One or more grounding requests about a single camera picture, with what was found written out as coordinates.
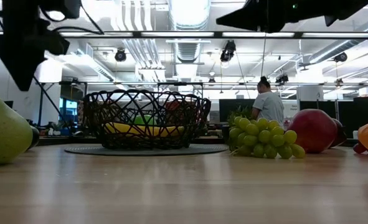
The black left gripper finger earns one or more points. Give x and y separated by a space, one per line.
23 71

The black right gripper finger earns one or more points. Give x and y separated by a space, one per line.
246 17

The green pear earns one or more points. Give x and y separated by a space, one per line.
3 133

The yellow banana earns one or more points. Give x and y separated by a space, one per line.
124 128

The green grape bunch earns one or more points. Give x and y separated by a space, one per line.
258 137

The round red pomegranate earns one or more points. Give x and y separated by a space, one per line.
313 130

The green apple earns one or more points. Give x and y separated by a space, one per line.
144 119

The purple grape bunch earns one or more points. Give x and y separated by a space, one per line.
359 148

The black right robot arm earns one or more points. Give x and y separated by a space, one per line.
327 9

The black ceiling spotlight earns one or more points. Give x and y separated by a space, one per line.
228 51
340 57
282 78
120 55

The blue-lit monitor screen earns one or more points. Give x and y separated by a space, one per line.
68 109

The black computer monitor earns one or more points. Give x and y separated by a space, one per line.
230 105

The person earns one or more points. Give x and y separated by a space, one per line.
269 105

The round grey placemat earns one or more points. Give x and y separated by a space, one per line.
202 150

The silver ceiling air duct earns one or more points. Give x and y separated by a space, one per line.
188 12

